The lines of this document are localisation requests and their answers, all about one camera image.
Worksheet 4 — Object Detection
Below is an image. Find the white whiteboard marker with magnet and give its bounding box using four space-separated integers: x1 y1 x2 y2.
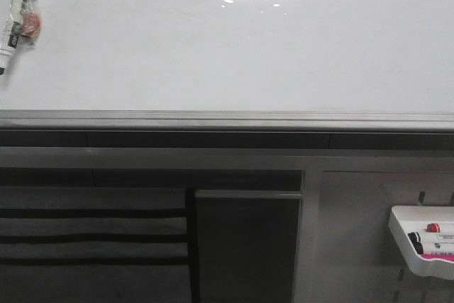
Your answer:
1 0 31 75

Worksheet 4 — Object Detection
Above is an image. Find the dark grey cabinet panel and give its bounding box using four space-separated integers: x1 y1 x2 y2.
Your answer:
196 190 301 302

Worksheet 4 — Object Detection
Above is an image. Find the white plastic marker tray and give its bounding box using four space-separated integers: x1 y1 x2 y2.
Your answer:
388 205 453 280

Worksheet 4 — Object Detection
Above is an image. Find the black capped marker upper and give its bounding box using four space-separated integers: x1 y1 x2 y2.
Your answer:
406 231 454 243

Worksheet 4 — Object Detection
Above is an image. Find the black capped marker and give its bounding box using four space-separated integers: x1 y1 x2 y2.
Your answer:
413 241 454 255
406 231 454 243

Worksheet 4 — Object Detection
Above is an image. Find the black capped marker lower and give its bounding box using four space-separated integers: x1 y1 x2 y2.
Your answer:
413 241 454 255

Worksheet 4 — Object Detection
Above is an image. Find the red capped marker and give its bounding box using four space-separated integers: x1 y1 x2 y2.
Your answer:
426 223 454 234

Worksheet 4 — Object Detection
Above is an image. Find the white whiteboard with metal frame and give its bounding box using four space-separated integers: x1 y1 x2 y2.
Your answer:
1 0 453 132

